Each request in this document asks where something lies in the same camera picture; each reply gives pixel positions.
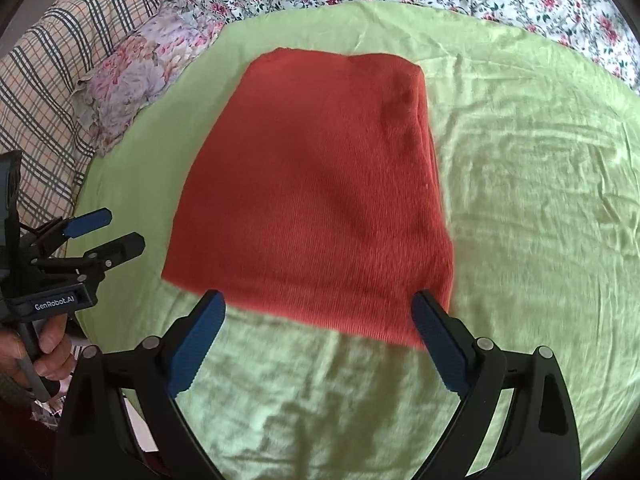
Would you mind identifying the orange knit sweater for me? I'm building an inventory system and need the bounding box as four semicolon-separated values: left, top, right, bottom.
161;47;455;351

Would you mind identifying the person's left hand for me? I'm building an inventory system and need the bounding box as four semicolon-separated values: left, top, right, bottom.
0;312;74;387

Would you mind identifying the pastel peony print pillow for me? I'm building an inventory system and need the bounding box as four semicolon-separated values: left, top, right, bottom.
72;7;221;158

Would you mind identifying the light green bed sheet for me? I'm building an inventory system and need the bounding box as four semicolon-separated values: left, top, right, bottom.
75;0;640;480

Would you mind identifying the plaid blanket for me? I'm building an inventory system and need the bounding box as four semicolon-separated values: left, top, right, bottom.
0;0;173;236

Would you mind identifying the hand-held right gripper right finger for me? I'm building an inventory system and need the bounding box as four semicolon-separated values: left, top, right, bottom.
410;290;583;480

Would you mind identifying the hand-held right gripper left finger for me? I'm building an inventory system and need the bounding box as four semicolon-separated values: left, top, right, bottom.
52;289;227;480

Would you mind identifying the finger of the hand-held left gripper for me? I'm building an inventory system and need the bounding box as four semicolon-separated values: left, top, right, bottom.
30;232;146;286
22;207;113;256

